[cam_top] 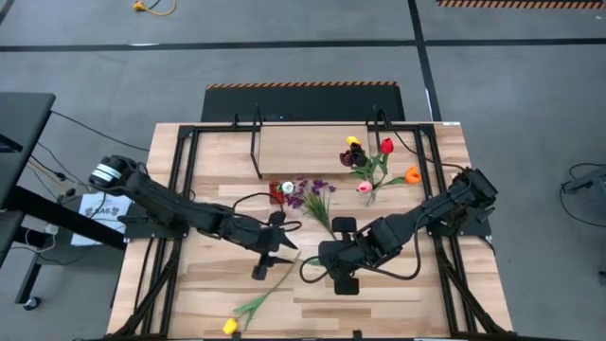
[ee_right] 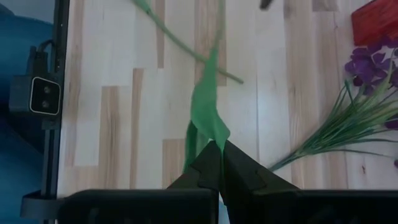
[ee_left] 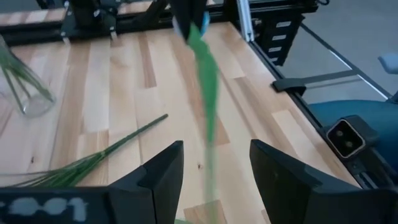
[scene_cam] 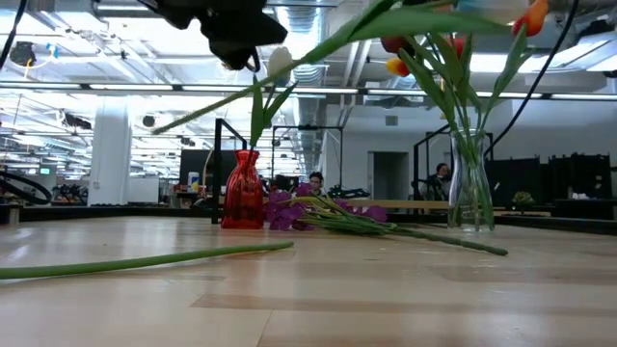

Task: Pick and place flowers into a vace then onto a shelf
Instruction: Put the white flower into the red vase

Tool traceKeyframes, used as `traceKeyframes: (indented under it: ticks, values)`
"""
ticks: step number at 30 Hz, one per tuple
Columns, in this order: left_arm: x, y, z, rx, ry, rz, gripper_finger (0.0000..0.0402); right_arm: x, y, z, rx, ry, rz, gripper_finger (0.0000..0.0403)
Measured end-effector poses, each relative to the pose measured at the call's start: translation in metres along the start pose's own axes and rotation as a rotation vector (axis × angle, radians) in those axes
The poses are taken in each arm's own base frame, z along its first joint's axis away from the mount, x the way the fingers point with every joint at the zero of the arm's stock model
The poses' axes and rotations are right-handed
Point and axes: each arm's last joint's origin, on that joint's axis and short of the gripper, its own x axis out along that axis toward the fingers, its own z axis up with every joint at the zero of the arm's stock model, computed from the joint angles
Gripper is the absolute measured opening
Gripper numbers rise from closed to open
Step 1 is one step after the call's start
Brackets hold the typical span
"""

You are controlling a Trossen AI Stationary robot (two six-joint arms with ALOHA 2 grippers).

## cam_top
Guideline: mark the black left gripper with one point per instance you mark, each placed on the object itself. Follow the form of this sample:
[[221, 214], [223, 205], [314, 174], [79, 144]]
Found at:
[[260, 237]]

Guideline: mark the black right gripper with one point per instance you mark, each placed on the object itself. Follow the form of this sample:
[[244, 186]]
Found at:
[[345, 258]]

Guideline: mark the pink tulip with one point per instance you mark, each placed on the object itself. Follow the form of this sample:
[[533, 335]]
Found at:
[[364, 187]]

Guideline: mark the plain yellow tulip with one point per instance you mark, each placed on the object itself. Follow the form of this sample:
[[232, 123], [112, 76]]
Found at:
[[230, 326]]

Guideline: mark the dark maroon tulip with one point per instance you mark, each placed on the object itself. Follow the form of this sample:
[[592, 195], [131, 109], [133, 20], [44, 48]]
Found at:
[[346, 158]]

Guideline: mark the black tulip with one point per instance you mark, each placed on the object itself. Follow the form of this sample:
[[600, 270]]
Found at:
[[359, 155]]

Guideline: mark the orange tulip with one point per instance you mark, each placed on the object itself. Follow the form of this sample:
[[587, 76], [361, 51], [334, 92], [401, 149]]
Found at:
[[413, 175]]

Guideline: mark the yellow tulip with red base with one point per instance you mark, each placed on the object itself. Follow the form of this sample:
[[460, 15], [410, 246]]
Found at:
[[353, 140]]

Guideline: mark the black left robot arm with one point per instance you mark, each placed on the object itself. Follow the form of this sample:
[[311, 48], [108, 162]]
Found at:
[[175, 208]]

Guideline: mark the wooden shelf with black frames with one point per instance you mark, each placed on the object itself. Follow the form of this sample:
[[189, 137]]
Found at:
[[312, 149]]

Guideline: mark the purple artificial flower bunch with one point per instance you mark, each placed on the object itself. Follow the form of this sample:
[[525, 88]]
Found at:
[[294, 201]]

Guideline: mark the red glass vase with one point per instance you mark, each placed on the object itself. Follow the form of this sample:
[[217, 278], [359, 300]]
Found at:
[[274, 196]]

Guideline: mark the clear glass vase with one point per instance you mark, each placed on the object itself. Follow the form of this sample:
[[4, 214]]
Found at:
[[370, 199]]

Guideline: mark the black floor mat striped edge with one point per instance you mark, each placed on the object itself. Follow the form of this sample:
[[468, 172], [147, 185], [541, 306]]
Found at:
[[303, 104]]

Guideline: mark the white printed paper sheet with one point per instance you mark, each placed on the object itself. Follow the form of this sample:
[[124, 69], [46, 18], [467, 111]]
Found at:
[[92, 227]]

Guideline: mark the white power adapter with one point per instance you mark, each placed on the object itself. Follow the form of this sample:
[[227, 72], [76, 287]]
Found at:
[[50, 230]]

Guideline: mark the orange black striped floor strip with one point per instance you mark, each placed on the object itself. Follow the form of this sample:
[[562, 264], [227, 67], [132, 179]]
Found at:
[[521, 4]]

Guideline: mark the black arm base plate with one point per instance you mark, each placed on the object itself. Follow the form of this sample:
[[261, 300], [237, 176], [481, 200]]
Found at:
[[478, 229], [147, 230]]

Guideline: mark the black aluminium rig frame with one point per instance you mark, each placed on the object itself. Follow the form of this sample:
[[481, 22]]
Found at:
[[184, 131]]

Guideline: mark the black centre camera stand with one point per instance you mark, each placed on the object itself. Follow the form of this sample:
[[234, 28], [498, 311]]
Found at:
[[23, 128]]

